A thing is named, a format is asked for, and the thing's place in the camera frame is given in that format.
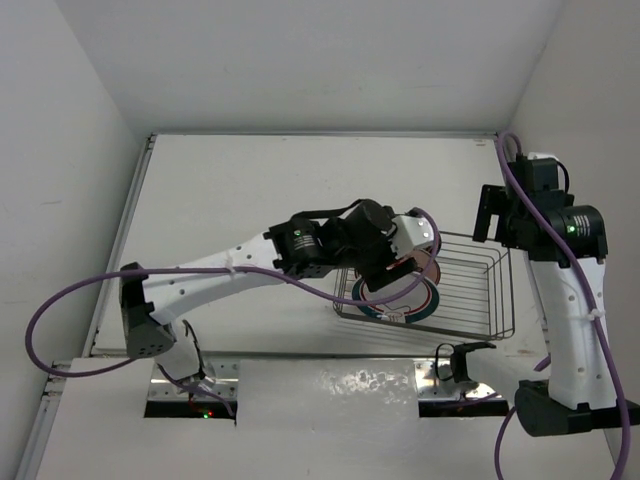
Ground green rimmed white plate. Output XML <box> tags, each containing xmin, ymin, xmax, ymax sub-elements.
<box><xmin>351</xmin><ymin>275</ymin><xmax>440</xmax><ymax>324</ymax></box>

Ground pink plate red characters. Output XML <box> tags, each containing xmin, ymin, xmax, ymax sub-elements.
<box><xmin>396</xmin><ymin>249</ymin><xmax>441</xmax><ymax>285</ymax></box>

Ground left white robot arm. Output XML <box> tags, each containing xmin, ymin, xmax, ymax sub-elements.
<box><xmin>119</xmin><ymin>199</ymin><xmax>434</xmax><ymax>381</ymax></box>

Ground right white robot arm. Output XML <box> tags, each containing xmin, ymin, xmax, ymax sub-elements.
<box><xmin>448</xmin><ymin>154</ymin><xmax>622</xmax><ymax>437</ymax></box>

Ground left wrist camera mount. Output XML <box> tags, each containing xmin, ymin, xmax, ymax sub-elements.
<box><xmin>390</xmin><ymin>214</ymin><xmax>435</xmax><ymax>259</ymax></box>

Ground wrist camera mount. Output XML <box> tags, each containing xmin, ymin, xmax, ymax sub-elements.
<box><xmin>527</xmin><ymin>151</ymin><xmax>558</xmax><ymax>161</ymax></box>
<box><xmin>390</xmin><ymin>214</ymin><xmax>435</xmax><ymax>259</ymax></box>

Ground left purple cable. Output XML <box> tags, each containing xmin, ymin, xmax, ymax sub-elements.
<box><xmin>24</xmin><ymin>209</ymin><xmax>441</xmax><ymax>416</ymax></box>

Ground purple cable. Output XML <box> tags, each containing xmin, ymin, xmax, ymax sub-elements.
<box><xmin>24</xmin><ymin>209</ymin><xmax>441</xmax><ymax>416</ymax></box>
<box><xmin>493</xmin><ymin>130</ymin><xmax>634</xmax><ymax>480</ymax></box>

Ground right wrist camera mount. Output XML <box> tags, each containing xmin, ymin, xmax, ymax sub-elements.
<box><xmin>527</xmin><ymin>151</ymin><xmax>558</xmax><ymax>161</ymax></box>

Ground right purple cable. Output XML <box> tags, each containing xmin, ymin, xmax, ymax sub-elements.
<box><xmin>493</xmin><ymin>130</ymin><xmax>634</xmax><ymax>480</ymax></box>

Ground metal wire dish rack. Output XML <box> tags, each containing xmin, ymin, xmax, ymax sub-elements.
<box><xmin>333</xmin><ymin>232</ymin><xmax>515</xmax><ymax>341</ymax></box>

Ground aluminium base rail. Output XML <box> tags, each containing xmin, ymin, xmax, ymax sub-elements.
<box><xmin>148</xmin><ymin>356</ymin><xmax>506</xmax><ymax>411</ymax></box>

